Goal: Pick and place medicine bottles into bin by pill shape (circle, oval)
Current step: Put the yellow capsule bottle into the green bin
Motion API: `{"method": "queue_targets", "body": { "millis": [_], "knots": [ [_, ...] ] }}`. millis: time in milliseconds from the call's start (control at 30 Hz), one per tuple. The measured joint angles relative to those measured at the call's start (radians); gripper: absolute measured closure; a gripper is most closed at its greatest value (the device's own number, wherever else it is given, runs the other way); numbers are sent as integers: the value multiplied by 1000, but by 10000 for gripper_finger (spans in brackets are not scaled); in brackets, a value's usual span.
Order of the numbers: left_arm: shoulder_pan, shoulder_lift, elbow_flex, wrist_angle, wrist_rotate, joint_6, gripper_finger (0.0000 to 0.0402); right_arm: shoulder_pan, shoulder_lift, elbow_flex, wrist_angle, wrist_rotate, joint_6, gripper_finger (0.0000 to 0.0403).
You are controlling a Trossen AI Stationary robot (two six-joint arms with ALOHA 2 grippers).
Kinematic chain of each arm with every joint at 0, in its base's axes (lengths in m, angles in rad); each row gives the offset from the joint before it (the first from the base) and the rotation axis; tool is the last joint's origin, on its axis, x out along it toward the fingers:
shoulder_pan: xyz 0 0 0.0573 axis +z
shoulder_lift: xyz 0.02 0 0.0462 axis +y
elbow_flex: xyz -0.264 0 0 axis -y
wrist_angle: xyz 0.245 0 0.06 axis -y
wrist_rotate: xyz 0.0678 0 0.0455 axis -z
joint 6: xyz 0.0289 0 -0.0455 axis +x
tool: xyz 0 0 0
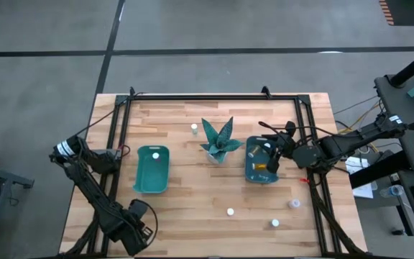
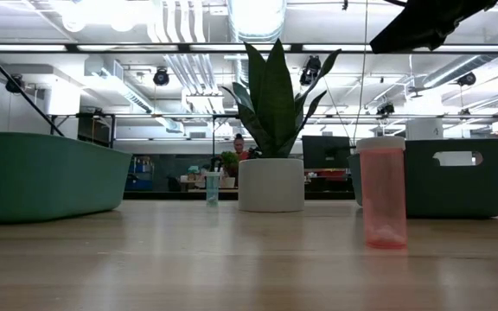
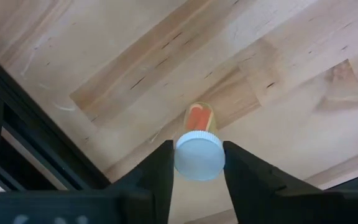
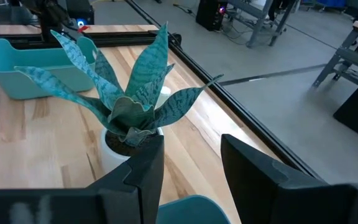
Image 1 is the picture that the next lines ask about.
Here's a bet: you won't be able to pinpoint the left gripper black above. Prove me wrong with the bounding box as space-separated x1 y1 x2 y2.
115 199 154 257

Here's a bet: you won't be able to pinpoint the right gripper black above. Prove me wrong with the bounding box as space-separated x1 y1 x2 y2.
262 121 323 174

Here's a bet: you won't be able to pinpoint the dark teal plastic bin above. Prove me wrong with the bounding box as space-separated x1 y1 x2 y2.
244 135 280 185

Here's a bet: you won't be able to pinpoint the light teal plastic bin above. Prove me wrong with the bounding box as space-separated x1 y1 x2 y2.
132 145 171 194

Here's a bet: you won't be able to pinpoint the snake plant in white pot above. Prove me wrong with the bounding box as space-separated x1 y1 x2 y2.
199 116 246 165

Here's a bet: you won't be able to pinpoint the white paper sheets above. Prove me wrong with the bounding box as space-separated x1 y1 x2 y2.
344 155 379 200

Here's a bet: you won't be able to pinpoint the black support beam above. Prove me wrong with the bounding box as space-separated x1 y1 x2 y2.
389 42 414 88
349 150 413 190

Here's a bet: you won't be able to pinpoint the clear water bottle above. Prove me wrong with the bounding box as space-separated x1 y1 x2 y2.
379 184 405 199

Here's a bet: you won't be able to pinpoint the grey side desk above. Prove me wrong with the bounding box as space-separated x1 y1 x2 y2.
374 70 414 259

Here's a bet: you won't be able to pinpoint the black aluminium table frame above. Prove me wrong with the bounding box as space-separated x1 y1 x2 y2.
57 92 368 259

